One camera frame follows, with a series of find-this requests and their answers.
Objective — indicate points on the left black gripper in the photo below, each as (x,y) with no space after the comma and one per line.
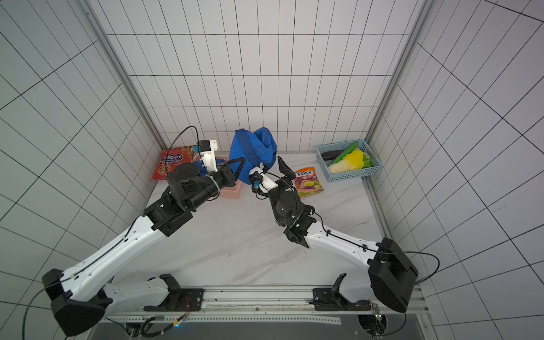
(226,169)

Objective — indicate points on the blue baseball cap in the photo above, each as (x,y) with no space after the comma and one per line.
(257,148)

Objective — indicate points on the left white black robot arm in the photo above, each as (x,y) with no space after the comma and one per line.
(82,295)

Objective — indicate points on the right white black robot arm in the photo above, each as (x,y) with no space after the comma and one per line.
(388,275)

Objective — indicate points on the orange Fox's candy bag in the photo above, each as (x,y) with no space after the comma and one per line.
(307,183)

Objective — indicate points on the pink plastic basket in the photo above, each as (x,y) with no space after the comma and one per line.
(230,193)

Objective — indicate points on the purple toy eggplant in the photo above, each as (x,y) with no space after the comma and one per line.
(331,155)

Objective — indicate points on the light blue plastic basket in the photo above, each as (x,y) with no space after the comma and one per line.
(363,146)

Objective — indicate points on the yellow toy cabbage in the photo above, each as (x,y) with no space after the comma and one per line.
(353,161)

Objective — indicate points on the green toy cucumber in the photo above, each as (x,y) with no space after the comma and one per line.
(347,151)

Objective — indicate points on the red cookie snack bag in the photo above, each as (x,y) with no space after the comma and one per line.
(171,159)

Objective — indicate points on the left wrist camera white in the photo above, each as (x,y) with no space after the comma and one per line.
(206,150)

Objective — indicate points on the aluminium mounting rail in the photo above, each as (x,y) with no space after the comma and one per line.
(259,303)

